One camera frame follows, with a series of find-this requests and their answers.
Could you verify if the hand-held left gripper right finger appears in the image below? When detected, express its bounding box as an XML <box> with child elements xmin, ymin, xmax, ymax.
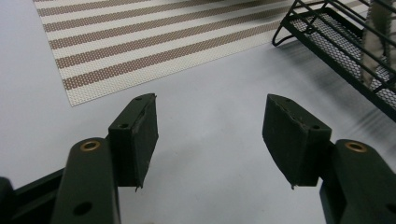
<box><xmin>262</xmin><ymin>93</ymin><xmax>396</xmax><ymax>224</ymax></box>

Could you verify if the black wire mesh rack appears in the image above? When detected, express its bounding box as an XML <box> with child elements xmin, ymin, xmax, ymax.
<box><xmin>272</xmin><ymin>0</ymin><xmax>396</xmax><ymax>122</ymax></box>

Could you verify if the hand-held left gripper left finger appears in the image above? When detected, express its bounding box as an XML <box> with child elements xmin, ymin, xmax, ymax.
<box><xmin>50</xmin><ymin>92</ymin><xmax>160</xmax><ymax>224</ymax></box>

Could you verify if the striped woven placemat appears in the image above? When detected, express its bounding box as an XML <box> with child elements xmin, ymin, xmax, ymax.
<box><xmin>32</xmin><ymin>0</ymin><xmax>368</xmax><ymax>107</ymax></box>

